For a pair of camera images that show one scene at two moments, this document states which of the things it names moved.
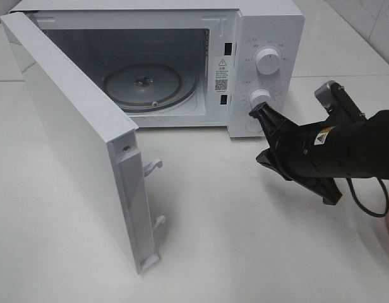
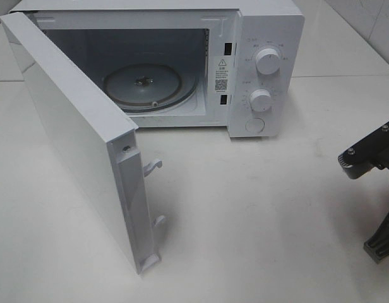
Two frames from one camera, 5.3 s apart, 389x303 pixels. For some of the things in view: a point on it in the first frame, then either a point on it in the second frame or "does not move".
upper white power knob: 268,61 does not move
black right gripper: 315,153 → 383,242
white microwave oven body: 186,64 does not move
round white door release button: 253,125 does not move
